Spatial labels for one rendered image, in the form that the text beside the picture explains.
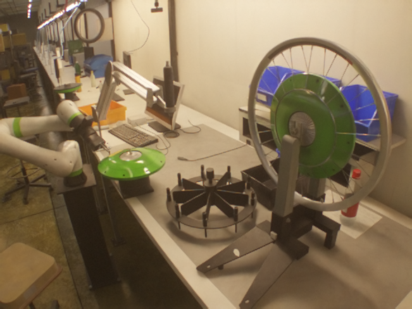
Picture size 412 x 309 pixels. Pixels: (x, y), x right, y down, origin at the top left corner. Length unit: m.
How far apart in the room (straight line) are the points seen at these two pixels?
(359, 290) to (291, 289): 0.22
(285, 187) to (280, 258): 0.22
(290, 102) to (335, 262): 0.55
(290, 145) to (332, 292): 0.47
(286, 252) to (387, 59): 0.87
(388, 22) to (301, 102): 0.65
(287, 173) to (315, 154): 0.10
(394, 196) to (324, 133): 0.72
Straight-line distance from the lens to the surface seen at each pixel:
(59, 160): 1.72
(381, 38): 1.43
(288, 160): 0.91
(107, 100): 1.82
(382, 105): 0.80
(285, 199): 0.96
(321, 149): 0.90
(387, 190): 1.54
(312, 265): 1.11
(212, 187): 1.23
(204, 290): 1.01
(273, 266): 0.99
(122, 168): 1.38
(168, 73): 1.29
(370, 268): 1.15
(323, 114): 0.88
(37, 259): 1.77
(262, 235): 1.07
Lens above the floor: 1.67
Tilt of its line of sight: 25 degrees down
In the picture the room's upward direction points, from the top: 2 degrees counter-clockwise
